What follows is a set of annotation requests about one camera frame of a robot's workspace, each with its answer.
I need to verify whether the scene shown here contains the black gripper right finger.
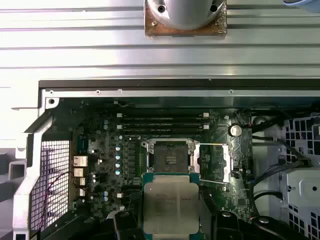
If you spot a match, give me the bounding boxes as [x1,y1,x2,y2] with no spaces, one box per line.
[199,209,311,240]

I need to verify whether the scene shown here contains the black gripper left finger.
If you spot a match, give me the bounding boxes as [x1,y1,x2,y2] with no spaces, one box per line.
[39,209,144,240]

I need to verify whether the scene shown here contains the silver CPU with green rim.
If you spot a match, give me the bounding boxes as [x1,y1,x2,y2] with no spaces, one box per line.
[141,171,201,240]

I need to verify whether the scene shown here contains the metal socket cover frame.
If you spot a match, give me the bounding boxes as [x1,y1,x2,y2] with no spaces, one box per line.
[193,142,234,185]

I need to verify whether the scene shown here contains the metal CPU socket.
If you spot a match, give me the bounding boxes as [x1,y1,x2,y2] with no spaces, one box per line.
[141,138,201,176]

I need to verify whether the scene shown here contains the black RAM slot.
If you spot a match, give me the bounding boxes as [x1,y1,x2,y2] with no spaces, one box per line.
[121,119,210,125]
[121,129,210,135]
[116,112,210,119]
[116,124,210,130]

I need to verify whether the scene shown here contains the green motherboard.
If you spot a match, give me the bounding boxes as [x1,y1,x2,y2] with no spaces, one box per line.
[71,99,253,226]

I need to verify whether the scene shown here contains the perforated metal disk cage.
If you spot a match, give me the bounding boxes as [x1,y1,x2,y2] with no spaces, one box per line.
[281,111,320,240]

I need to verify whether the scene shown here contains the silver coin battery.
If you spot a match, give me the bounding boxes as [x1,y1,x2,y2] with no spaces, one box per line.
[228,123,243,137]

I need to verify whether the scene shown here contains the black and silver PC case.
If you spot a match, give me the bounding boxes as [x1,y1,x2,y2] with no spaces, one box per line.
[9,79,320,240]

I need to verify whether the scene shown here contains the pale blue teach pendant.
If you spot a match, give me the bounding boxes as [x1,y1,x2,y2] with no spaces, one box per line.
[282,0,320,14]

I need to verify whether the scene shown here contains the red and black twisted wire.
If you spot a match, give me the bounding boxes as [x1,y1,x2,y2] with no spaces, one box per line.
[36,171,74,235]

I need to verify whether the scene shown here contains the black cable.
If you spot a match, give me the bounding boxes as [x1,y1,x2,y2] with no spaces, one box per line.
[253,157,313,193]

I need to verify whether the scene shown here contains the brown square base plate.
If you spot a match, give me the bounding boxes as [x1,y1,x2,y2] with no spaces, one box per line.
[144,0,228,39]

